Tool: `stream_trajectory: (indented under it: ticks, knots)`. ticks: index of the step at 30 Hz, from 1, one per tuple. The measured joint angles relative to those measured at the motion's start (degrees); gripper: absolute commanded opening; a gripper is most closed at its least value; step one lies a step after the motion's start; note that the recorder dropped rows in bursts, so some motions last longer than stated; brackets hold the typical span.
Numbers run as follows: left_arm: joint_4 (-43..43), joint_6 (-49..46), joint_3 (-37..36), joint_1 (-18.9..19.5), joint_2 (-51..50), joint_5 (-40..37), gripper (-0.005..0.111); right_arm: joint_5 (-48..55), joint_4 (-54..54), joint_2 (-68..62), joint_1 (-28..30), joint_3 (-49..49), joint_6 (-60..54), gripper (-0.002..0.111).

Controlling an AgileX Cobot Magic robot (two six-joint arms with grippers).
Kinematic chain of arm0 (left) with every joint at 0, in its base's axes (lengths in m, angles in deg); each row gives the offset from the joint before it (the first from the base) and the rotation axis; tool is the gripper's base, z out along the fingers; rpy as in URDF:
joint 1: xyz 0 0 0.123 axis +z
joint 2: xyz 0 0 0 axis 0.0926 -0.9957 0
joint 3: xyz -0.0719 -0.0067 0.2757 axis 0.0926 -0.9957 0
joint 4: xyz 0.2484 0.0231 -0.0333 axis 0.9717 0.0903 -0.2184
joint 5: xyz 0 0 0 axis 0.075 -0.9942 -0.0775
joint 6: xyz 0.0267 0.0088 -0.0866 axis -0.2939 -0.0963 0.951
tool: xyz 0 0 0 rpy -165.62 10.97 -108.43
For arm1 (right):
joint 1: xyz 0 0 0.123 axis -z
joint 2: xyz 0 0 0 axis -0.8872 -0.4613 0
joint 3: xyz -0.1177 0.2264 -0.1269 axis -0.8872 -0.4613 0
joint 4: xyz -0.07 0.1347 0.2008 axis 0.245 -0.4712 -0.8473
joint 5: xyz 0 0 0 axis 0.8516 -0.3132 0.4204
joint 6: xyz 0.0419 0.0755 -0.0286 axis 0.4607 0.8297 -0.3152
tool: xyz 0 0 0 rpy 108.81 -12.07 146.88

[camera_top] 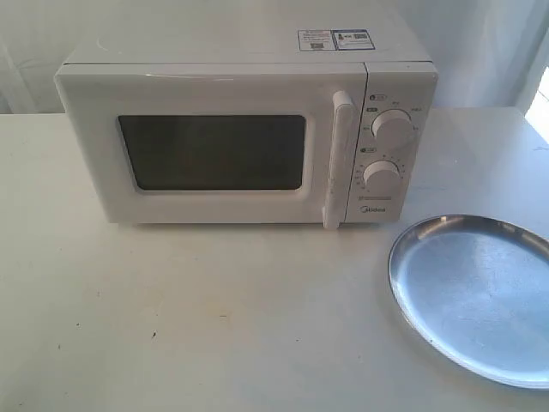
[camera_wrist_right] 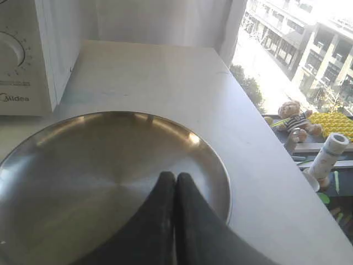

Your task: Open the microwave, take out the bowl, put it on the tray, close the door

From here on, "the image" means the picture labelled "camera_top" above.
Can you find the white microwave oven body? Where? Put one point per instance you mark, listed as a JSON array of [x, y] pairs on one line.
[[401, 75]]

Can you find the upper white control knob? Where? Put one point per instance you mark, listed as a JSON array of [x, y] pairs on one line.
[[392, 123]]

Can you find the round steel tray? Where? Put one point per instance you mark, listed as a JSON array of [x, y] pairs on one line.
[[476, 290]]

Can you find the white control knob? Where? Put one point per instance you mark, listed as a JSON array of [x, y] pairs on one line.
[[392, 123], [382, 178]]

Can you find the blue white label sticker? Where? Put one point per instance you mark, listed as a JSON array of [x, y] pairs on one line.
[[329, 40]]

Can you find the lower white control knob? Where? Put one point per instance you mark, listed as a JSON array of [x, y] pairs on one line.
[[382, 178]]

